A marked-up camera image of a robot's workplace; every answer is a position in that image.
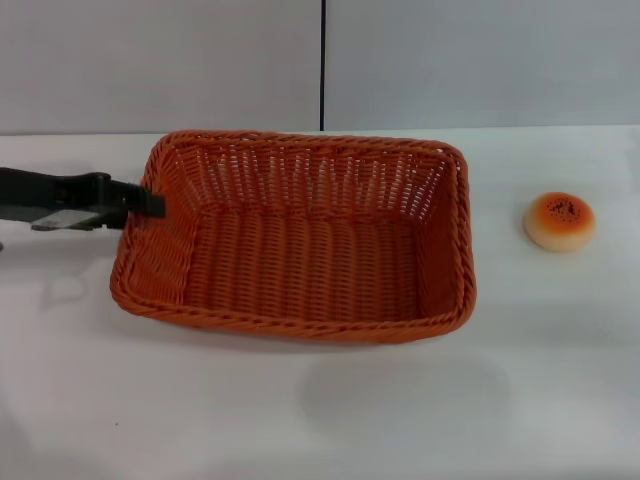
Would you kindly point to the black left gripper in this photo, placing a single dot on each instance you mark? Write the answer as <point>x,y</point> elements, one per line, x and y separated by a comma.
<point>45,197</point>

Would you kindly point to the orange woven plastic basket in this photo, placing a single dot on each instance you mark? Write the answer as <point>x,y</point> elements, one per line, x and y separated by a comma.
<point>310,250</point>

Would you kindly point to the round browned bread bun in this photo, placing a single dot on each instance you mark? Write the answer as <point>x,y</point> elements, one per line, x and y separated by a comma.
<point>559,222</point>

